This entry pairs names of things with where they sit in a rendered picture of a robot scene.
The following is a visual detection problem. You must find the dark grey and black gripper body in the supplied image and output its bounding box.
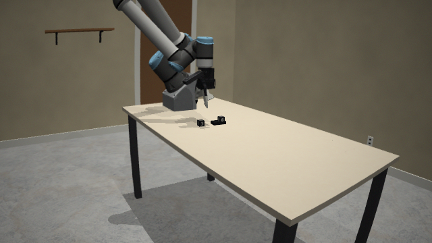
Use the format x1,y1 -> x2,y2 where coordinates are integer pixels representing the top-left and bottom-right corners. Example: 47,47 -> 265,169
196,67 -> 215,90

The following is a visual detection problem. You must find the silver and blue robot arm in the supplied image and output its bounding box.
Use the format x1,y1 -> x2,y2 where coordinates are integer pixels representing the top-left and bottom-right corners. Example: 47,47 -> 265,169
113,0 -> 214,93

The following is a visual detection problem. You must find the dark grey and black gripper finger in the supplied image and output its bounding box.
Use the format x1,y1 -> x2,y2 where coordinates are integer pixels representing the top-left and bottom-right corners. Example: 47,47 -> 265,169
195,86 -> 203,104
202,82 -> 214,108

